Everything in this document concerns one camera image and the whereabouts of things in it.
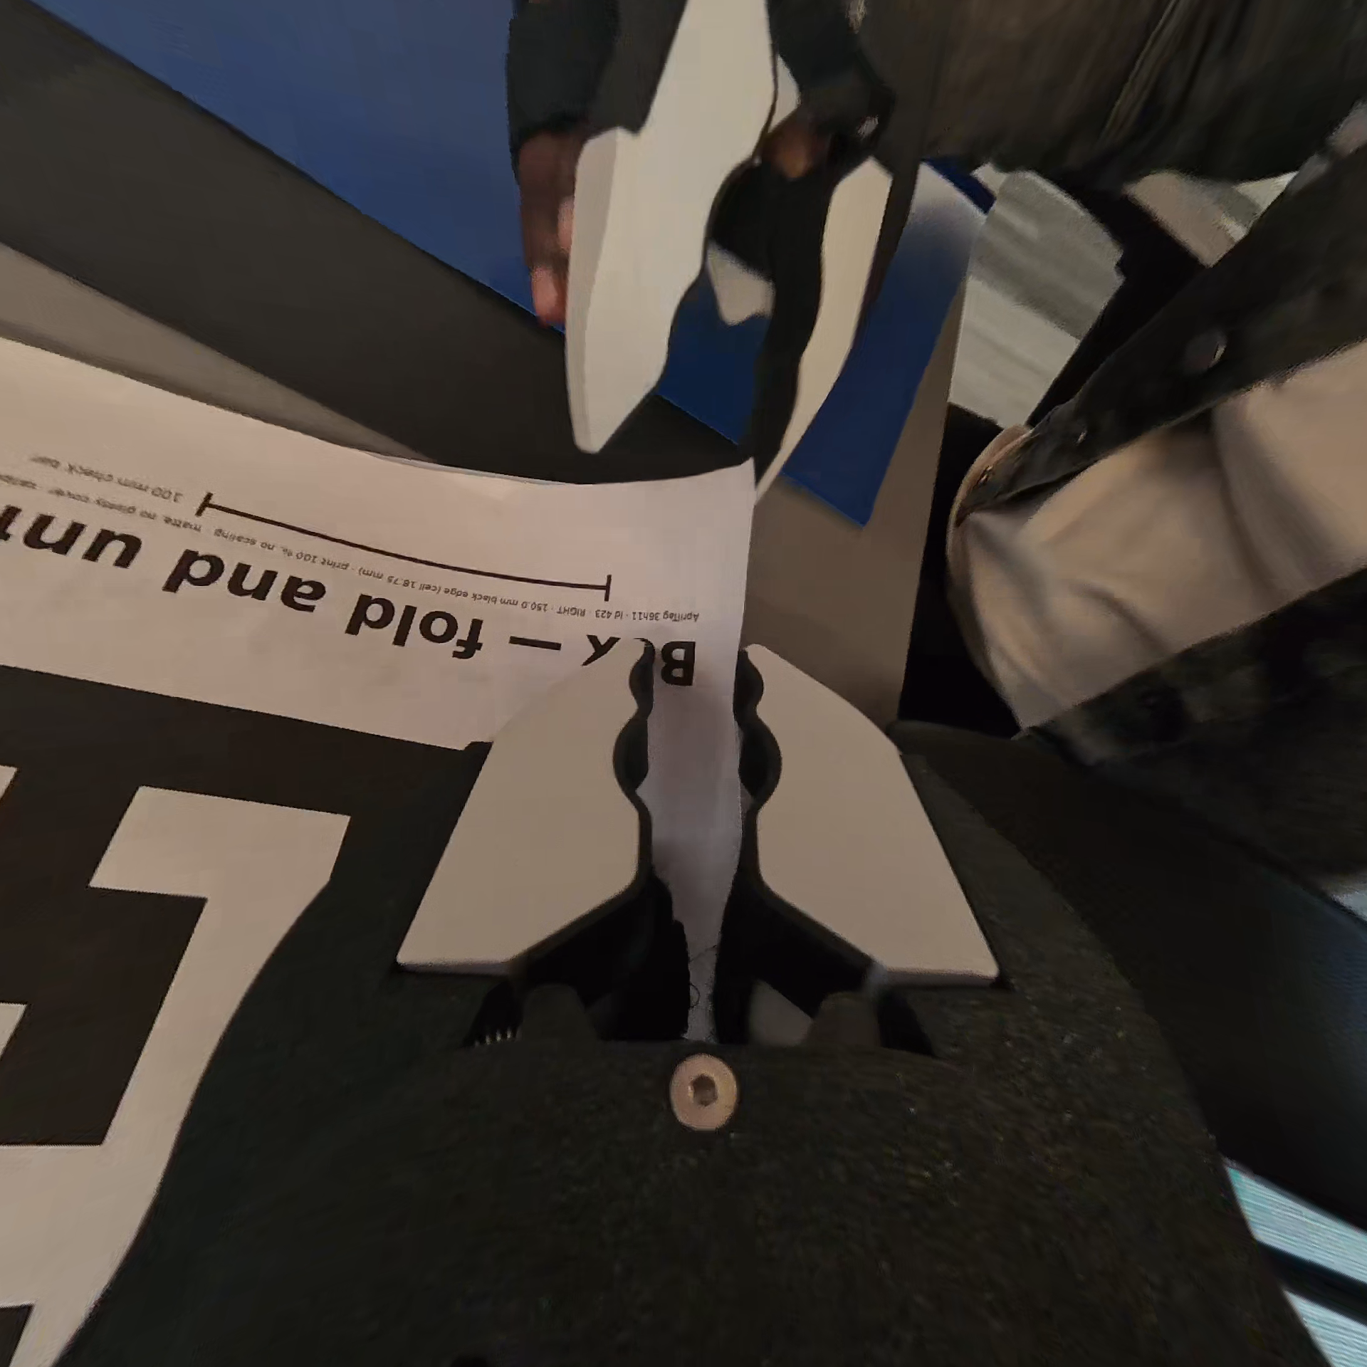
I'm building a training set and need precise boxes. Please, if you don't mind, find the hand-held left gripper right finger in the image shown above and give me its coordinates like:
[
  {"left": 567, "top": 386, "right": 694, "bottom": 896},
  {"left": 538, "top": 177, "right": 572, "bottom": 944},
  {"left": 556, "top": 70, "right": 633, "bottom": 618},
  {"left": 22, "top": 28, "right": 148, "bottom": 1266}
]
[{"left": 715, "top": 642, "right": 1002, "bottom": 1047}]

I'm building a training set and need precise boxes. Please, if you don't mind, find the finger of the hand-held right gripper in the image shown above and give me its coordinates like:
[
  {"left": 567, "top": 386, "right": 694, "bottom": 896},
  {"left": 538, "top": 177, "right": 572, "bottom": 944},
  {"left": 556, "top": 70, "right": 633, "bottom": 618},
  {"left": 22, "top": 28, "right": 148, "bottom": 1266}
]
[
  {"left": 563, "top": 0, "right": 804, "bottom": 458},
  {"left": 704, "top": 159, "right": 895, "bottom": 501}
]

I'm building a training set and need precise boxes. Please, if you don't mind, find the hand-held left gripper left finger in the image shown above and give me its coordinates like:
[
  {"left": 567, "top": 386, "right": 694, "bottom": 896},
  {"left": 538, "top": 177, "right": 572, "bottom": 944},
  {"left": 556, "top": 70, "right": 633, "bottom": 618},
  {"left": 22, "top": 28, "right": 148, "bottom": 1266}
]
[{"left": 395, "top": 644, "right": 689, "bottom": 1042}]

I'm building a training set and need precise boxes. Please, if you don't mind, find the blue folding cardboard box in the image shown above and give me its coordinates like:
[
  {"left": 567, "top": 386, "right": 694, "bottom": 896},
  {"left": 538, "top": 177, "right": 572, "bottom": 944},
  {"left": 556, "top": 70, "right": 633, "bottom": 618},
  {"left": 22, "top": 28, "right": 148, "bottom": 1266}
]
[{"left": 42, "top": 0, "right": 994, "bottom": 525}]

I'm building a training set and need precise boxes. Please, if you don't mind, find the white paper sheet black print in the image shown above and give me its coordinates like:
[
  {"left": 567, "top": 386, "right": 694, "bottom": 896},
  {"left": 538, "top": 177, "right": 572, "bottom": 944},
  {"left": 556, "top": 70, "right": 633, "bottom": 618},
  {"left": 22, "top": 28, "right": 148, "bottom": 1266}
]
[{"left": 0, "top": 336, "right": 761, "bottom": 1367}]

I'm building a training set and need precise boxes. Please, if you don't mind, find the dark grey desk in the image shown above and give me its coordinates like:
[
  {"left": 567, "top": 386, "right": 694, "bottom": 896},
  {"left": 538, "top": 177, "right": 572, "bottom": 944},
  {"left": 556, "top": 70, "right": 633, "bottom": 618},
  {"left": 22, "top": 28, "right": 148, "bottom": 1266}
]
[{"left": 0, "top": 0, "right": 749, "bottom": 484}]

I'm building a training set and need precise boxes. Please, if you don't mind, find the person's right hand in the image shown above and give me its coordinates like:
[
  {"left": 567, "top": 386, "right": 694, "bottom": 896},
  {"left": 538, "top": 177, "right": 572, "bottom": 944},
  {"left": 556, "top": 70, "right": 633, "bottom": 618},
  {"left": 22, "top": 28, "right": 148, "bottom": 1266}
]
[{"left": 512, "top": 107, "right": 585, "bottom": 328}]

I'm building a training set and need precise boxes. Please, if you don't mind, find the person's leg in dark jeans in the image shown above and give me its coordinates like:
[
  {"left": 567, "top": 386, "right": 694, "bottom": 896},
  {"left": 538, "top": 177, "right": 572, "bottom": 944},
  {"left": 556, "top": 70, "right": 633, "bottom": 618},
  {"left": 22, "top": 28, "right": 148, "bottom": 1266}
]
[{"left": 854, "top": 0, "right": 1367, "bottom": 209}]

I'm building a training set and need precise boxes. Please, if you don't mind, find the person's pale shirt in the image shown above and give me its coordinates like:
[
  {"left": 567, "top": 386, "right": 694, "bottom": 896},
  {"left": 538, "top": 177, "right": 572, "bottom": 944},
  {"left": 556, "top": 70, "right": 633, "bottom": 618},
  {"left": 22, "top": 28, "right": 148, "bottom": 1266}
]
[{"left": 944, "top": 342, "right": 1367, "bottom": 729}]

